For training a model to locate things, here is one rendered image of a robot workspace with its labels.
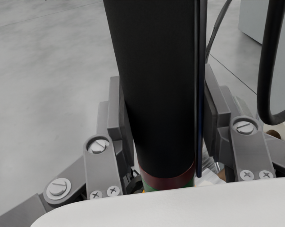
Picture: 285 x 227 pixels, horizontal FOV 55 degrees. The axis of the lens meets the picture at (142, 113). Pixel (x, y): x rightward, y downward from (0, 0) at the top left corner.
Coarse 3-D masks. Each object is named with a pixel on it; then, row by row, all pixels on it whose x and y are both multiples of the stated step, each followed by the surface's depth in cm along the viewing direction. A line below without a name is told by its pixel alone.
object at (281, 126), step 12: (276, 0) 15; (276, 12) 15; (276, 24) 16; (264, 36) 17; (276, 36) 16; (264, 48) 17; (276, 48) 17; (264, 60) 18; (264, 72) 18; (264, 84) 19; (264, 96) 20; (264, 108) 21; (264, 120) 22; (276, 120) 24; (264, 132) 28
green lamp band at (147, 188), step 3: (141, 177) 17; (192, 177) 16; (192, 180) 16; (144, 183) 16; (189, 183) 16; (192, 183) 16; (144, 186) 17; (147, 186) 16; (186, 186) 16; (189, 186) 16; (192, 186) 17; (147, 189) 16; (150, 189) 16; (153, 189) 16
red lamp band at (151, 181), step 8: (192, 168) 15; (144, 176) 16; (152, 176) 15; (176, 176) 15; (184, 176) 15; (192, 176) 16; (152, 184) 16; (160, 184) 15; (168, 184) 15; (176, 184) 15; (184, 184) 15
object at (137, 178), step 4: (136, 176) 42; (140, 176) 41; (132, 180) 43; (136, 180) 42; (140, 180) 41; (128, 184) 43; (132, 184) 42; (136, 184) 42; (140, 184) 42; (128, 188) 43; (132, 188) 43; (136, 188) 42; (140, 188) 41; (128, 192) 43; (132, 192) 43; (136, 192) 41; (140, 192) 40
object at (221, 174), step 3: (267, 132) 26; (270, 132) 26; (273, 132) 26; (276, 132) 26; (273, 135) 26; (276, 135) 26; (279, 135) 26; (279, 138) 26; (222, 171) 24; (216, 174) 24; (219, 174) 23; (222, 174) 23; (219, 177) 23; (222, 177) 23; (225, 177) 23; (225, 180) 23
